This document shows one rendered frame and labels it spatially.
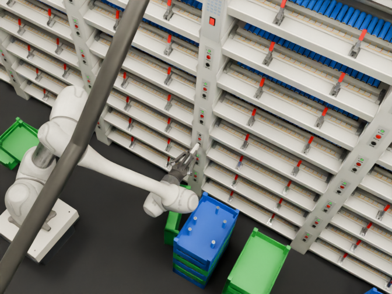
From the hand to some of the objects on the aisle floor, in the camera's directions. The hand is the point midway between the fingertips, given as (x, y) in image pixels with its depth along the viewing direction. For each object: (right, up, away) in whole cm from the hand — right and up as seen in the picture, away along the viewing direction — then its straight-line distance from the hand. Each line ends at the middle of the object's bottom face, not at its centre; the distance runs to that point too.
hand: (194, 149), depth 222 cm
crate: (-10, -44, +39) cm, 59 cm away
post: (-56, +11, +71) cm, 91 cm away
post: (+64, -52, +38) cm, 91 cm away
